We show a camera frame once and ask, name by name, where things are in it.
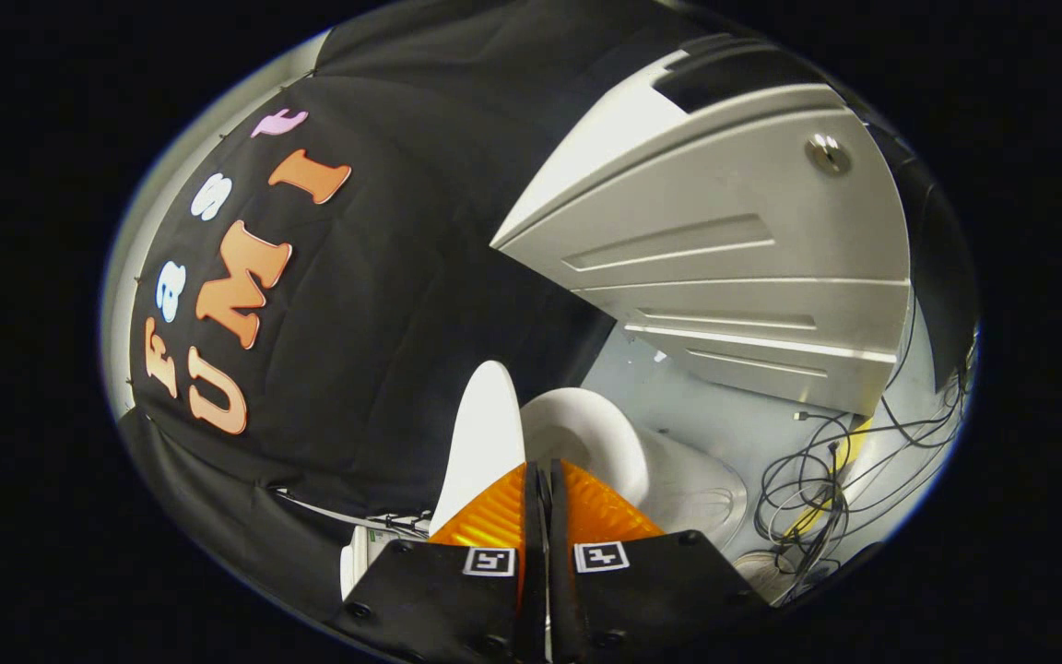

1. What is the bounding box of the white toilet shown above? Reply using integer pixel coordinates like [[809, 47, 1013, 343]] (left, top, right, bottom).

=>
[[520, 387, 749, 554]]

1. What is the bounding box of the black backdrop cloth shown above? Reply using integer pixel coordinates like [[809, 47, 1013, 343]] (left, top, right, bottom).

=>
[[116, 0, 982, 628]]

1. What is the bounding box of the white drawer cabinet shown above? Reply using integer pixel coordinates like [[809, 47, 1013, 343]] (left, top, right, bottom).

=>
[[491, 46, 913, 418]]

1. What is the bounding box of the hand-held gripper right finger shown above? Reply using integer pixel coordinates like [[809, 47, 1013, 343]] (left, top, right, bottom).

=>
[[548, 458, 777, 664]]

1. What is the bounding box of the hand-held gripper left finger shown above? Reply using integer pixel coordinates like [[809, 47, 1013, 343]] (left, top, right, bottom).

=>
[[328, 461, 550, 664]]

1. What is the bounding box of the black cable bundle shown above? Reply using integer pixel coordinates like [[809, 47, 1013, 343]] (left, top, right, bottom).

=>
[[756, 286, 971, 593]]

